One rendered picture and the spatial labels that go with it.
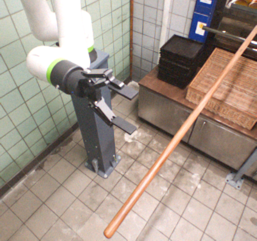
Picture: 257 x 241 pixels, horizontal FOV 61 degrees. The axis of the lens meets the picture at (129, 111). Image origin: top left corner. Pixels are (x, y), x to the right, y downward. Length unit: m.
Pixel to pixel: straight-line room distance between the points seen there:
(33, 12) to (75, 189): 1.51
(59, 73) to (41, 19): 0.50
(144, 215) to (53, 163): 0.97
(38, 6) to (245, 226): 2.06
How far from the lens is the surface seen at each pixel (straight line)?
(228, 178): 2.28
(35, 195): 2.20
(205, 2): 2.03
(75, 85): 0.61
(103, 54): 1.28
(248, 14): 1.99
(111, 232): 0.75
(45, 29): 1.14
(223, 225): 2.11
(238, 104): 2.03
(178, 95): 1.95
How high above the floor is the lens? 1.91
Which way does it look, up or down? 48 degrees down
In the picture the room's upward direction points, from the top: straight up
